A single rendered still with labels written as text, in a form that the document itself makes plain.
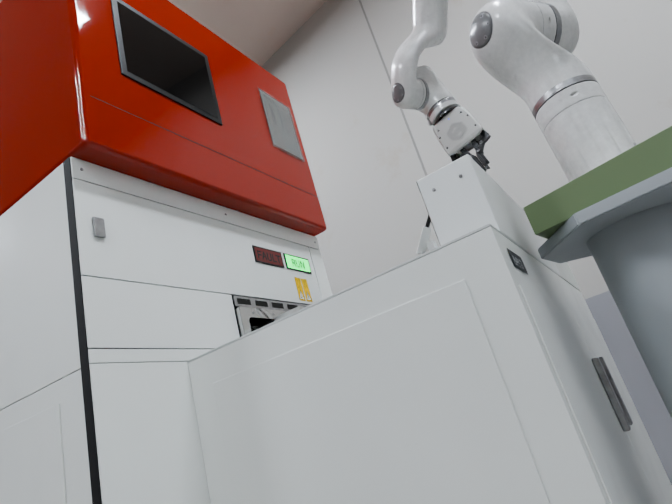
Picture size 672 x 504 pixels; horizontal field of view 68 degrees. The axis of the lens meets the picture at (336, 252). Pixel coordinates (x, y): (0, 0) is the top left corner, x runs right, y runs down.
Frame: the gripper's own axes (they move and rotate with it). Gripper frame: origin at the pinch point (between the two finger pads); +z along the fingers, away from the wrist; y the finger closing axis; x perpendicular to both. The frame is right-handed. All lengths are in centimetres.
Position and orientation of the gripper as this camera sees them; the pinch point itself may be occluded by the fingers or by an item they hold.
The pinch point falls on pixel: (481, 162)
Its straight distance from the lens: 126.4
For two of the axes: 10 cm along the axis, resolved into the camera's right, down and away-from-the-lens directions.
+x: 5.4, 1.6, 8.3
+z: 4.2, 8.0, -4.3
